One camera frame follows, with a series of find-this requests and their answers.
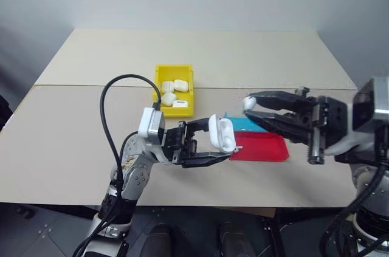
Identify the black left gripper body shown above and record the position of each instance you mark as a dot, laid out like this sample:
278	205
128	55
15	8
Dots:
177	141

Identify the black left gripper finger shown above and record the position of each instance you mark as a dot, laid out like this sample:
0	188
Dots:
206	159
197	124

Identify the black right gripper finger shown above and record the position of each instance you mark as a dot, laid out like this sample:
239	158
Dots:
279	126
276	100

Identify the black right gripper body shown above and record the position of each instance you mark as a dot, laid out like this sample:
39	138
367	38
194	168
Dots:
332	120

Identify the small white earbud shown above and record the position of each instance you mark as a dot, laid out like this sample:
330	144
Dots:
239	148
249	104

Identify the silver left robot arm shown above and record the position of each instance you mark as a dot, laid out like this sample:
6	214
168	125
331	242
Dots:
133	175

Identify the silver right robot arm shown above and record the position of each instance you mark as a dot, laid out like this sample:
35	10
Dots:
367	184

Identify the white earbud case with label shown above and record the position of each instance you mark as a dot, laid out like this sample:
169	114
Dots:
181	104

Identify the closed white earbud case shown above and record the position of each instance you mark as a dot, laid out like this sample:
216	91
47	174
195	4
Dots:
166	86
181	85
168	98

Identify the yellow plastic bin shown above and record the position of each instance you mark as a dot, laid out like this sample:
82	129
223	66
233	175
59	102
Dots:
174	70

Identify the red plastic tray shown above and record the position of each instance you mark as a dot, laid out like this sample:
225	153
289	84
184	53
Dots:
261	147

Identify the teal plastic tray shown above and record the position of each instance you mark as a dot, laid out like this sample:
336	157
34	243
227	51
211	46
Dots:
243	123

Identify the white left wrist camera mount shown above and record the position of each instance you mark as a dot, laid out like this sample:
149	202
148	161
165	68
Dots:
149	123

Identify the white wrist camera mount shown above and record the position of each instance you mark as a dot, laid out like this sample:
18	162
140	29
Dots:
149	123
369	108

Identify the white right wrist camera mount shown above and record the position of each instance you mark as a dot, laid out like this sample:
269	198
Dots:
369	108

